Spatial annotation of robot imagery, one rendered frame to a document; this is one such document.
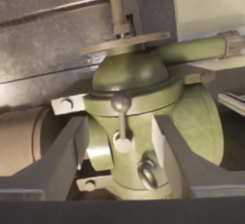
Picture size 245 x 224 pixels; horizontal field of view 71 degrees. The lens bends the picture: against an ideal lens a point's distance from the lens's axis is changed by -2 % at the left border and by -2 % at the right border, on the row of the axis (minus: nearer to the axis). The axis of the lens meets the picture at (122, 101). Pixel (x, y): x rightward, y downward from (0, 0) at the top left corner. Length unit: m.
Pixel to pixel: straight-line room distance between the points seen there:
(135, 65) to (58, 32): 0.34
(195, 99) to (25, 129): 0.31
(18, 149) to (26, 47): 0.36
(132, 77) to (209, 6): 0.71
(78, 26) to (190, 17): 0.53
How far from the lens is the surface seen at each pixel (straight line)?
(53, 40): 0.60
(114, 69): 0.31
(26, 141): 0.36
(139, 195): 0.39
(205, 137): 0.33
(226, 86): 1.47
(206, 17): 0.94
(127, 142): 0.29
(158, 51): 0.37
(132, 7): 0.54
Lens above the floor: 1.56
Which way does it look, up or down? 73 degrees down
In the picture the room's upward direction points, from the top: 179 degrees counter-clockwise
